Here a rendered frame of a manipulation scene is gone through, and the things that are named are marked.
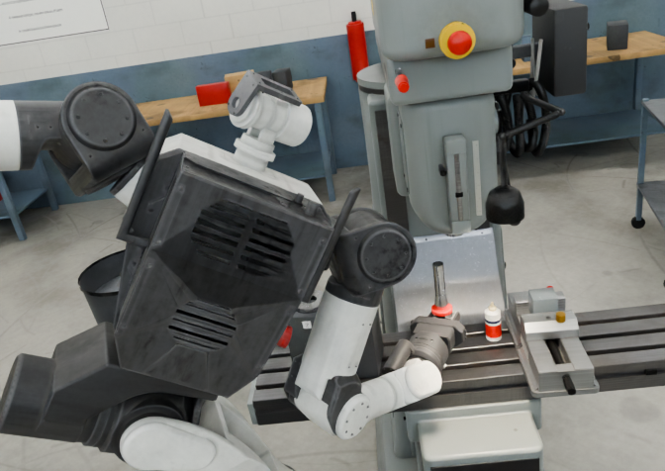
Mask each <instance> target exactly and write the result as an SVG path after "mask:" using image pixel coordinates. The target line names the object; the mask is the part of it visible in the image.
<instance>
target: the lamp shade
mask: <svg viewBox="0 0 665 471"><path fill-rule="evenodd" d="M485 209H486V219H487V221H489V222H490V223H493V224H498V225H510V224H515V223H518V222H520V221H522V220H523V219H524V200H523V196H522V194H521V191H520V190H519V189H517V188H515V187H513V186H511V185H508V187H506V188H502V187H501V185H499V186H497V187H495V188H494V189H492V190H491V191H490V192H489V194H488V197H487V200H486V204H485Z"/></svg>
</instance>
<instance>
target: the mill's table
mask: <svg viewBox="0 0 665 471"><path fill-rule="evenodd" d="M574 315H575V317H576V318H577V322H578V326H579V336H578V337H579V339H580V341H581V343H582V345H583V347H584V349H585V351H586V353H587V355H588V357H589V359H590V361H591V362H592V364H593V366H594V369H595V372H594V375H595V377H596V379H597V381H598V383H599V386H600V388H599V392H608V391H618V390H628V389H638V388H648V387H659V386H665V304H656V305H646V306H637V307H628V308H619V309H609V310H600V311H592V312H583V313H574ZM464 326H465V329H466V332H467V338H466V339H464V341H463V342H462V343H461V344H460V345H458V346H457V347H456V346H454V347H453V349H452V351H451V353H450V355H449V356H448V358H447V360H446V362H445V364H446V367H445V368H444V369H442V371H441V373H440V376H441V388H440V390H439V392H437V393H436V394H433V395H431V396H428V397H426V398H424V399H421V400H419V401H416V402H414V403H411V404H408V405H406V406H404V407H402V408H399V409H397V410H394V411H391V412H389V413H396V412H405V411H415V410H425V409H436V408H446V407H456V406H466V405H477V404H487V403H497V402H506V401H516V400H527V399H537V398H535V397H533V396H532V395H531V392H530V389H529V387H528V385H527V382H526V379H525V376H524V373H523V369H522V366H521V363H520V360H519V357H518V352H517V350H516V349H515V346H514V343H513V340H512V337H511V334H510V332H509V329H508V326H507V323H506V321H501V327H502V338H501V339H500V340H498V341H490V340H488V339H487V338H486V329H485V323H482V324H473V325H464ZM411 337H412V336H411V331H410V330H409V331H400V332H391V333H382V339H383V346H384V350H383V356H382V362H381V368H380V374H379V377H380V376H382V375H381V370H382V368H383V367H384V365H385V363H386V361H387V360H388V358H389V356H390V354H391V353H392V351H393V349H394V348H395V346H396V344H397V342H398V341H399V340H400V339H406V340H410V339H411ZM291 364H292V359H291V354H290V350H289V345H287V347H286V348H282V347H280V346H278V345H276V346H275V348H274V350H273V351H272V353H271V355H270V357H269V358H268V360H267V362H266V364H265V365H264V367H263V369H262V371H261V372H260V374H259V375H258V377H256V378H255V380H253V381H252V382H251V387H250V391H249V396H248V400H247V407H248V411H249V415H250V419H251V423H252V424H258V425H265V424H284V423H294V422H304V421H310V420H309V419H308V418H307V417H306V416H305V415H304V414H303V413H302V412H301V411H300V410H298V409H297V408H296V406H295V405H293V404H292V403H291V402H289V400H288V398H287V396H286V394H285V392H284V390H283V389H284V386H285V382H286V379H287V376H288V373H289V370H290V367H291Z"/></svg>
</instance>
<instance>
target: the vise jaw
mask: <svg viewBox="0 0 665 471"><path fill-rule="evenodd" d="M557 312H564V313H565V314H566V321H565V322H564V323H558V322H556V313H557ZM557 312H546V313H535V314H524V315H521V327H522V333H523V335H524V338H525V340H526V341H532V340H543V339H555V338H565V337H577V336H579V326H578V322H577V318H576V317H575V315H574V313H573V311H572V310H568V311H557Z"/></svg>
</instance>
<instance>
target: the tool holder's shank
mask: <svg viewBox="0 0 665 471"><path fill-rule="evenodd" d="M432 270H433V281H434V292H435V296H434V304H435V305H436V307H437V308H438V309H440V310H444V309H445V308H446V307H447V305H448V300H447V296H446V291H445V279H444V267H443V262H441V261H436V262H434V263H433V264H432Z"/></svg>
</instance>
